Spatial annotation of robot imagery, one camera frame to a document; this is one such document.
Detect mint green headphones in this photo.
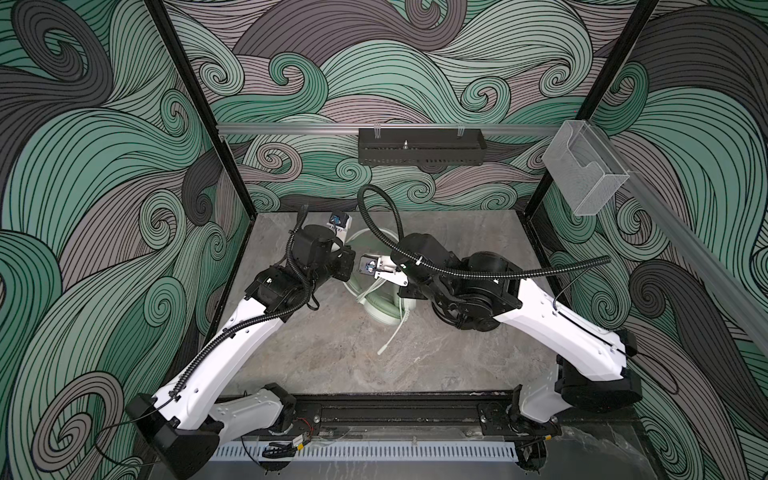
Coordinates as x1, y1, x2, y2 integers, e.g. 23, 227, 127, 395
345, 228, 417, 355

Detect black headphones with blue band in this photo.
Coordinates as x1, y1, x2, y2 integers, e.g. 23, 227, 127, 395
431, 295, 500, 332

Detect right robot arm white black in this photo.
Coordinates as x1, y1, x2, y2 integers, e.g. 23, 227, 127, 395
357, 184, 643, 424

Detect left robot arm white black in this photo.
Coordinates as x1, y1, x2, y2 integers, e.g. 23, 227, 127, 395
126, 208, 355, 479

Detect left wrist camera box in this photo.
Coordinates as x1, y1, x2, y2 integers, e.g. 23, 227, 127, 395
326, 211, 352, 242

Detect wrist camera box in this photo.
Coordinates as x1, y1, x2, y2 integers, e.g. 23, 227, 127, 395
359, 254, 409, 287
326, 211, 352, 242

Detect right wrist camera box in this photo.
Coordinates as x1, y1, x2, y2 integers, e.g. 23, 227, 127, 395
359, 254, 409, 287

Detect black perforated wall tray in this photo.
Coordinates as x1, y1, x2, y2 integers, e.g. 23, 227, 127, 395
357, 129, 488, 169

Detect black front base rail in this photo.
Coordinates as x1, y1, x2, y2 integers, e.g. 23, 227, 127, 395
239, 392, 637, 430

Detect aluminium horizontal rail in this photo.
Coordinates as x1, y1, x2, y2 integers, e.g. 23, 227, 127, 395
217, 122, 560, 137

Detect clear plastic wall bin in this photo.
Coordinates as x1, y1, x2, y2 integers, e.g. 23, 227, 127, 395
542, 120, 629, 217

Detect black frame post left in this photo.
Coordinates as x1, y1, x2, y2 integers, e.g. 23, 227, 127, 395
144, 0, 257, 223

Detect black frame post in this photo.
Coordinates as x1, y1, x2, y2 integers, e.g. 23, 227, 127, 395
522, 0, 659, 222
144, 0, 257, 223

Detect white slotted cable duct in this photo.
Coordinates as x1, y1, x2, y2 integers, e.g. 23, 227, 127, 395
210, 440, 518, 464

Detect black frame post right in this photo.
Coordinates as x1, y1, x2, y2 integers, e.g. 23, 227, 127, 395
522, 0, 659, 222

